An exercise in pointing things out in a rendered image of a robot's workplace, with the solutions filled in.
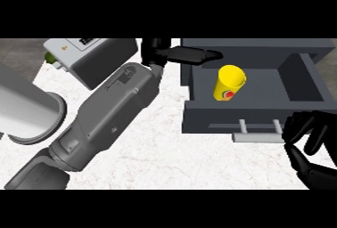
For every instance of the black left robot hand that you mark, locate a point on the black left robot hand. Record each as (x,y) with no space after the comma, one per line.
(183,54)

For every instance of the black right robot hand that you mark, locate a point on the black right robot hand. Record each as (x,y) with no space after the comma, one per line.
(309,148)

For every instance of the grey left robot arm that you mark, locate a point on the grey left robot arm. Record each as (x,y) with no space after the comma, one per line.
(109,109)

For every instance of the yellow cup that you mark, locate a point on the yellow cup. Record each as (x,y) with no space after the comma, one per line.
(229,83)

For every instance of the dark grey open drawer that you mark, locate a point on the dark grey open drawer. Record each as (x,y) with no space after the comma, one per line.
(259,80)

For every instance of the dark grey drawer front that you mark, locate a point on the dark grey drawer front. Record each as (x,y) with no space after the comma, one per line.
(237,117)

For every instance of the grey box appliance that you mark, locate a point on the grey box appliance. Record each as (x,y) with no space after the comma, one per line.
(93,59)

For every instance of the green object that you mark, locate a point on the green object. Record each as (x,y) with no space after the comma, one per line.
(50,58)

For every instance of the pale grey cylinder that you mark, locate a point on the pale grey cylinder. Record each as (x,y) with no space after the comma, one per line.
(27,109)

